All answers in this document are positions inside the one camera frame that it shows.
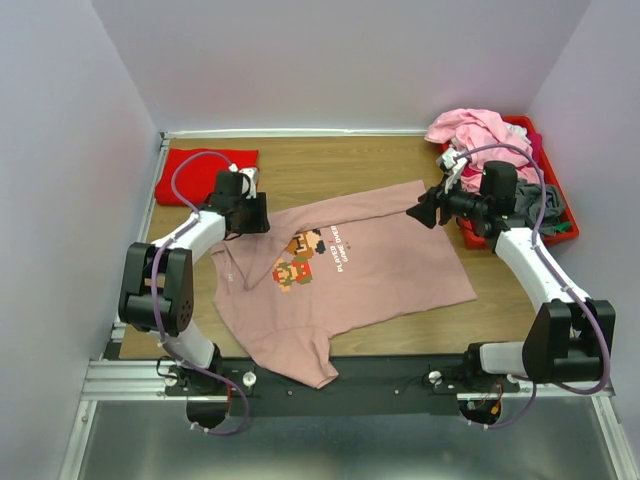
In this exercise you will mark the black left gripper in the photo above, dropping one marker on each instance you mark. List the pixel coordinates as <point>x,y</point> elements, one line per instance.
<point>259,222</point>

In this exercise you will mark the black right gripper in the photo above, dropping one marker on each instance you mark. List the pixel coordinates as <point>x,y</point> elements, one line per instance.
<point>424,212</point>

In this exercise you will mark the dusty pink graphic t-shirt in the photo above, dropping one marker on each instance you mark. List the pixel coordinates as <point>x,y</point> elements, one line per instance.
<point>330,267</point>

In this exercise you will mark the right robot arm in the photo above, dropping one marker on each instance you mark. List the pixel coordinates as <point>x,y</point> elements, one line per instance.
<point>569,342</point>

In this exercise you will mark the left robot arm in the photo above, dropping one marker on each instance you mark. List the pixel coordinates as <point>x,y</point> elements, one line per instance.
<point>157,288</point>

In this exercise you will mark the folded red t-shirt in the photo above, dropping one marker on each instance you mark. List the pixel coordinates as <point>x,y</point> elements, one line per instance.
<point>196,180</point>

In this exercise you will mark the light pink t-shirt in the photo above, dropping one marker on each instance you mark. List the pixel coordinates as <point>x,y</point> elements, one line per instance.
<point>442,130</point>

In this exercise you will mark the grey t-shirt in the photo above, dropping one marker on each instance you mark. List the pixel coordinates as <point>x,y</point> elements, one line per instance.
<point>529,201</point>

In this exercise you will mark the white printed t-shirt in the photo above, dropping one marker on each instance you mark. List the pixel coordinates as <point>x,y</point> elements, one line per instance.
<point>468,137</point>

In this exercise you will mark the magenta t-shirt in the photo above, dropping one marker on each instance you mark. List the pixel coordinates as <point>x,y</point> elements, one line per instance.
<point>534,142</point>

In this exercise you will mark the green t-shirt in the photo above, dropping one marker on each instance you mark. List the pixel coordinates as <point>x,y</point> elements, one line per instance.
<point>546,229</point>

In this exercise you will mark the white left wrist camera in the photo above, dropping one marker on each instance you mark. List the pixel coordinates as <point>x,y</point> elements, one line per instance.
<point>247,178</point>

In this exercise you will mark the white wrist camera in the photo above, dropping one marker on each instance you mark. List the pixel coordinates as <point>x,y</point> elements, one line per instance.
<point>247,178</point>
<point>452,163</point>

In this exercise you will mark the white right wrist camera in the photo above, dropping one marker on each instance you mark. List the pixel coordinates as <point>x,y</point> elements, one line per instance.
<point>452,163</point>

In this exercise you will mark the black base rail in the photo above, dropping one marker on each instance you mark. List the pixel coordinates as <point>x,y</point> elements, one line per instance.
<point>366,385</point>

